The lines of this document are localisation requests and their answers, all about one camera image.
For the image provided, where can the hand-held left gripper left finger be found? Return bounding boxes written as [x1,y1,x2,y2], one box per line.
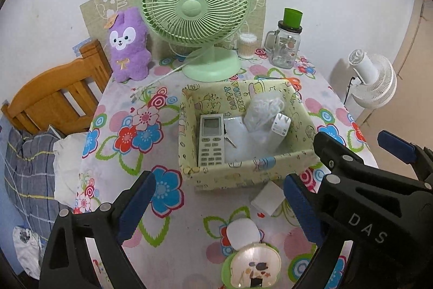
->
[40,170,157,289]

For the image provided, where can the white charger plug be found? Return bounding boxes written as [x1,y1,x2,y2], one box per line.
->
[270,112,291,145]

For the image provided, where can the white pillow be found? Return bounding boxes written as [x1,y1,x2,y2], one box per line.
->
[53,131,99,208]

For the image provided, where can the orange handled scissors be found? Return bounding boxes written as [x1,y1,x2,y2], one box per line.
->
[256,74,302,92]

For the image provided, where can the white remote control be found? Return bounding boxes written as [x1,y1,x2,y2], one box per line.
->
[197,113,227,168]

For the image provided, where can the black fan cable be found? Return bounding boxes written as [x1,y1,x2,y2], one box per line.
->
[343,76,356,103]

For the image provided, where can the white floor fan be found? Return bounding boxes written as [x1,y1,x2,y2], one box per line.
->
[348,50,397,107]

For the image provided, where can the floral tablecloth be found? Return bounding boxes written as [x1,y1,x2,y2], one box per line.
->
[73,54,376,289]

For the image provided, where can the small metal key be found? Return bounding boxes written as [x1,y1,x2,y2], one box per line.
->
[221,125,238,149]

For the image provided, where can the beige patterned board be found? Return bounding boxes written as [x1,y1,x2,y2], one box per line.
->
[80,0,270,54]

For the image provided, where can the wooden bed headboard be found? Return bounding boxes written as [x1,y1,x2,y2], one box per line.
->
[0,39,113,134]

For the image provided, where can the cotton swab container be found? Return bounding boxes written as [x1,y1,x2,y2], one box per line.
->
[238,33,258,59]

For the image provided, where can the purple plush toy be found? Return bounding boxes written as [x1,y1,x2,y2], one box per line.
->
[107,7,152,83]

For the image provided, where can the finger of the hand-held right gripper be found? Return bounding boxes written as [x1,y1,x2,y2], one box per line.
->
[313,131,423,190]
[378,131,433,188]

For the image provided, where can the glass mug jar green lid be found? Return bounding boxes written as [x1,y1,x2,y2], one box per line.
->
[264,8,304,68]

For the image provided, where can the yellow printed storage box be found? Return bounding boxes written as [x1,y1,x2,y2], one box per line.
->
[178,78,320,191]

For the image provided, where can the white printed cloth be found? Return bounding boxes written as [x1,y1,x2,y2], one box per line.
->
[13,226,43,279]

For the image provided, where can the blue paper sheet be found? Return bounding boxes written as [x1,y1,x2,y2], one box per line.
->
[73,38,93,56]

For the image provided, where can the green desk fan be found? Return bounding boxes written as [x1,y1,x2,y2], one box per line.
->
[141,0,252,82]

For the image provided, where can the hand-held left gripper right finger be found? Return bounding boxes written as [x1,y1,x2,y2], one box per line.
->
[283,174,344,289]

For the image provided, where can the blue plaid blanket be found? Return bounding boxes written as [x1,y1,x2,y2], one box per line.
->
[0,125,70,242]

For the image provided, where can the small white box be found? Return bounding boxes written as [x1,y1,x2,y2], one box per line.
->
[250,181,285,216]

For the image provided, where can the green folding mirror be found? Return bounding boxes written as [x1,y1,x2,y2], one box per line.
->
[221,219,282,288]

